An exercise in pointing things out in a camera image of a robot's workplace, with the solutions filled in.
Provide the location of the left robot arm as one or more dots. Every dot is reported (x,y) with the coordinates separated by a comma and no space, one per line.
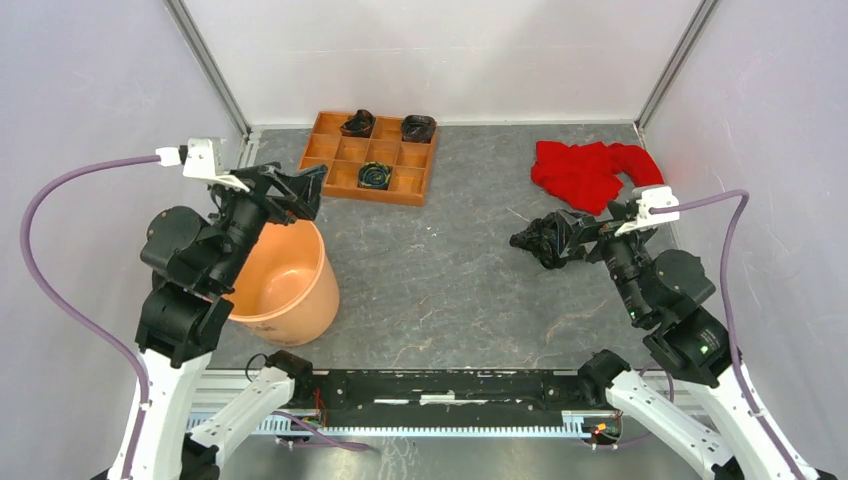
(196,261)

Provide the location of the rolled black bag top-right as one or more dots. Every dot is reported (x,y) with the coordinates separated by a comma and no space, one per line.
(418,129)

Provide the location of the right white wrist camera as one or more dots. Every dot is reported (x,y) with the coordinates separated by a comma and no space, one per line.
(648,208)

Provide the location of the orange compartment tray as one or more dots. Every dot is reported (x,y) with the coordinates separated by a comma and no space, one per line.
(411,163)

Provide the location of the rolled black bag top-left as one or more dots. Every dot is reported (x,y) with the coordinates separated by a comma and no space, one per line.
(359,125)

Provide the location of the red cloth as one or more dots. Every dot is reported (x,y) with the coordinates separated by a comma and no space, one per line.
(586,176)

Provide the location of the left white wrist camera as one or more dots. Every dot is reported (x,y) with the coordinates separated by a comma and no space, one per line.
(200,159)

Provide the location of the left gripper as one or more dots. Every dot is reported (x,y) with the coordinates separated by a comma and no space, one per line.
(302,198)

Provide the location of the left aluminium frame post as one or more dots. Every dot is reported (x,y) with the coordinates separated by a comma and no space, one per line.
(199,48)

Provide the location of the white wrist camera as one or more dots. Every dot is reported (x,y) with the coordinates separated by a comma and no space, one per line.
(648,208)
(200,159)

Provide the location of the rolled black bag with stripes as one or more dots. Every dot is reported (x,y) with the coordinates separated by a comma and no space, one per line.
(374,176)

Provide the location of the aluminium frame post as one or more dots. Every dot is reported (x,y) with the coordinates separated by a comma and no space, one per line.
(693,31)
(199,48)

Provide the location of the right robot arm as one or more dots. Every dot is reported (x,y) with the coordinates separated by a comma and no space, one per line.
(664,295)

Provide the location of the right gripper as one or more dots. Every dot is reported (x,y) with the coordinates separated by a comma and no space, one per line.
(587,227)

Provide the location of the black plastic trash bag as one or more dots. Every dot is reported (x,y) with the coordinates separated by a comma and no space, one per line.
(535,240)

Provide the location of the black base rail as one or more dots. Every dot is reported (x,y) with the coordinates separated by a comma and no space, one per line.
(444,398)

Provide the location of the right aluminium frame post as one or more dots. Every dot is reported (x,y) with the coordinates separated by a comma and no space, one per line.
(693,31)

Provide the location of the orange plastic trash bin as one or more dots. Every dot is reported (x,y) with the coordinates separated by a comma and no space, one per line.
(287,292)

